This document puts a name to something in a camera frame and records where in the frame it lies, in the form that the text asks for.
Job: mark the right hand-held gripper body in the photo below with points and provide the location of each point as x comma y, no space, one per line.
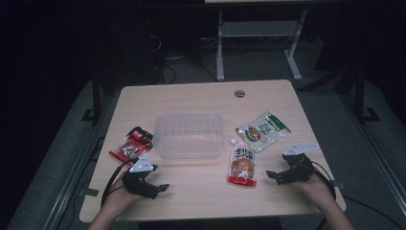
297,169

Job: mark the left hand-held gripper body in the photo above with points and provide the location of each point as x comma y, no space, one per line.
139,182

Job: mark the red and white spout pouch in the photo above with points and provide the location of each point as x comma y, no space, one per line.
242,166

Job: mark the red and black snack packet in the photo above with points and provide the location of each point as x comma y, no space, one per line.
130,145

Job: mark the green and white food packet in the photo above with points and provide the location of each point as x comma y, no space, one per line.
263,131

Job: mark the clear plastic container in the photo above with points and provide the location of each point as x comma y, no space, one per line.
188,135

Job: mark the person's left hand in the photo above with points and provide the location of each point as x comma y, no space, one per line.
119,196

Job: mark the person's right hand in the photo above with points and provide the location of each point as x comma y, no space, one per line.
314,188

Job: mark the grey table grommet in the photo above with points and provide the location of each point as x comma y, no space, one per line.
239,93

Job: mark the black metal stand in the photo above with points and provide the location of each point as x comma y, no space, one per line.
95,99
360,96

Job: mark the metal floor rail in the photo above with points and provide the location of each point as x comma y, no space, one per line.
373,147
76,172

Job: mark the white metal desk frame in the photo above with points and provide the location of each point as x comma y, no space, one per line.
255,28

